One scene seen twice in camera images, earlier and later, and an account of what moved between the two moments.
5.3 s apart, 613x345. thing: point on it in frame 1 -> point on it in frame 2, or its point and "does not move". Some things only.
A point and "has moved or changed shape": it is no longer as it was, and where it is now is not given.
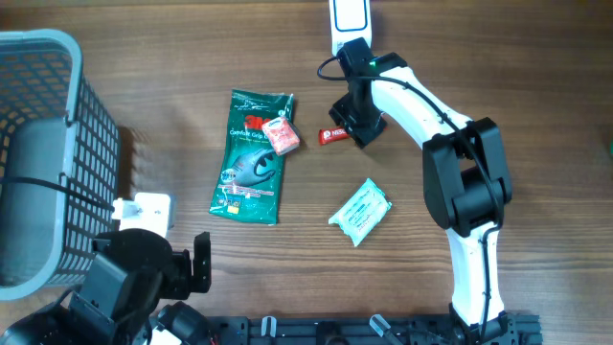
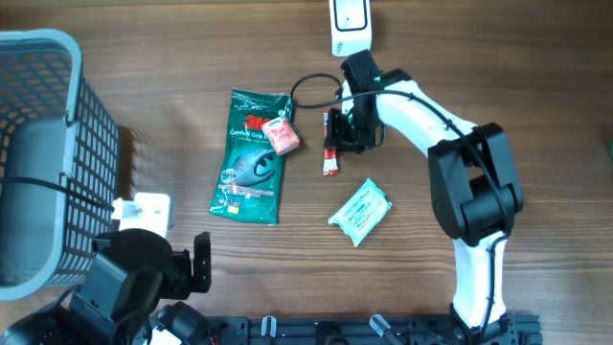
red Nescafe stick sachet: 326,135 has moved or changed shape
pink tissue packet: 282,135 does not move
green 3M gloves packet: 249,172 does not move
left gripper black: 182,283 does not move
